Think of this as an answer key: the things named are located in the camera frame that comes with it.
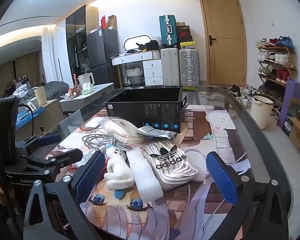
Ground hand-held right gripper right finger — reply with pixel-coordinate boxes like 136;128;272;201
205;151;290;240

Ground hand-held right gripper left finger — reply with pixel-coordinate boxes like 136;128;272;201
22;151;108;240

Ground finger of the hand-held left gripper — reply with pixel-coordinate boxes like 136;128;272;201
20;148;83;171
16;133;62;155

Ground white plush toy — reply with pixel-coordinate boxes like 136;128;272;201
104;144;136;201

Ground white charging cable bundle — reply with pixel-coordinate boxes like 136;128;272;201
82;127;131;153

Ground bagged striped socks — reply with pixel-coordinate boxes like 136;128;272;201
140;140;206;193

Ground white foam sheet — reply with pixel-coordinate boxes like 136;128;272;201
126;149;165;202

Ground bagged white cord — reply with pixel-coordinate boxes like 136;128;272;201
99;117;146;143

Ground white medicine sachet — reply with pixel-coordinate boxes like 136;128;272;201
136;126;177;140
81;152;97;164

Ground black cardboard box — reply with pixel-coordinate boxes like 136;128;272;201
104;87;188;134

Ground beige low cabinet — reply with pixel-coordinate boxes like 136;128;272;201
15;99;66;141

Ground cream cylindrical container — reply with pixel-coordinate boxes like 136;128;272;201
34;87;49;106

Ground printed desk mat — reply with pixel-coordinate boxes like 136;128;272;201
50;105;255;240

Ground pile of clothes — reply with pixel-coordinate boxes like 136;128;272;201
12;81;71;103

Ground brown snack bag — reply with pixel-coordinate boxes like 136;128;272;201
64;86;78;100

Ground beige curtains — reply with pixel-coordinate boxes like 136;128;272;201
0;52;44;98

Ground green tissue pack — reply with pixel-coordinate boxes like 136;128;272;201
81;86;97;96

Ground grey side table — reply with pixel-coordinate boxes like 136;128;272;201
59;83;115;113

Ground white electric kettle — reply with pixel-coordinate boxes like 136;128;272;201
77;72;96;88

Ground white plastic bucket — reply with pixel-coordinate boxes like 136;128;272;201
250;95;274;130

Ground pile of loose sneakers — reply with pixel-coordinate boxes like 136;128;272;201
205;84;256;108

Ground black refrigerator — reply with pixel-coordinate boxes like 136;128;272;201
86;28;119;85

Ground woven basket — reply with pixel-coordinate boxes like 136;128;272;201
125;66;144;85

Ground purple bag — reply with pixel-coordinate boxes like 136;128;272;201
276;76;300;128

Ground dark glass cabinet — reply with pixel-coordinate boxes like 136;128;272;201
66;4;99;80

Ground silver suitcase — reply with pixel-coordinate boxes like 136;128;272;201
179;48;200;86

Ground white suitcase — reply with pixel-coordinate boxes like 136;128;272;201
160;47;180;86

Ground white vanity desk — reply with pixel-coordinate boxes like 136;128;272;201
111;50;164;88

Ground oval mirror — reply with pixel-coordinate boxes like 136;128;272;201
124;33;154;52

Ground flat cardboard box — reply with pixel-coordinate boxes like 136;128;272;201
107;15;118;31

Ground wooden shoe rack with shoes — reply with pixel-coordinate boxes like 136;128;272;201
255;36;297;101

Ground wooden door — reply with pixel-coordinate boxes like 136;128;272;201
197;0;248;87

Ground black handbag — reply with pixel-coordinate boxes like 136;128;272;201
145;41;161;51

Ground teal suitcase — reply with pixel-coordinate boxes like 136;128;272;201
159;15;178;48

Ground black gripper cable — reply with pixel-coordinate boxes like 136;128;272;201
18;104;35;142

